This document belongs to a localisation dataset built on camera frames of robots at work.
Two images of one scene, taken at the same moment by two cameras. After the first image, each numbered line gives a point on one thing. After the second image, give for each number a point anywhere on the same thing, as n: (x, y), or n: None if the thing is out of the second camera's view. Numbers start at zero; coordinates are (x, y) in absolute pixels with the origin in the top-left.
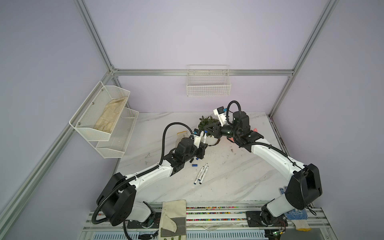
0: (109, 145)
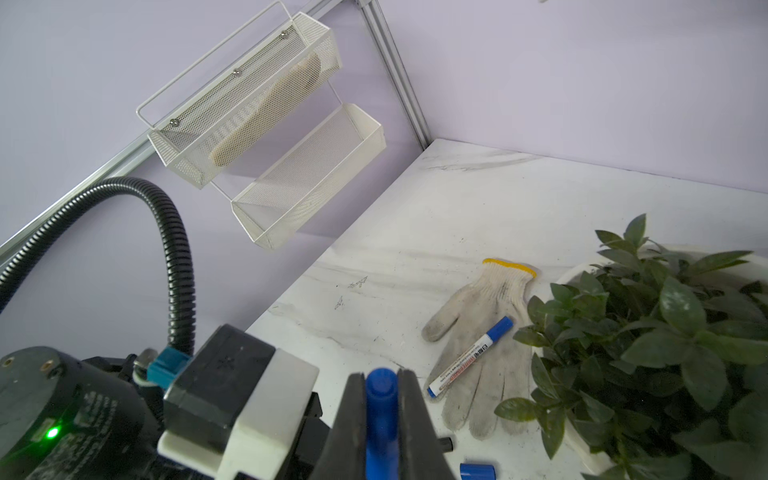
0: (277, 184)
